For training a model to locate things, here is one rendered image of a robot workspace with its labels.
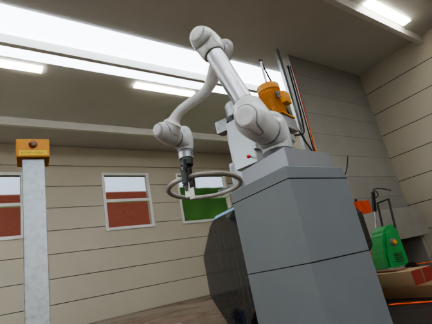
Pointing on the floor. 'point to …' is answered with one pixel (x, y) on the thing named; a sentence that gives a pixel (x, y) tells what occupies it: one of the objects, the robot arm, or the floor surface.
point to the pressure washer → (388, 245)
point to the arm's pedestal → (307, 249)
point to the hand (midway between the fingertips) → (189, 193)
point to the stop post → (35, 229)
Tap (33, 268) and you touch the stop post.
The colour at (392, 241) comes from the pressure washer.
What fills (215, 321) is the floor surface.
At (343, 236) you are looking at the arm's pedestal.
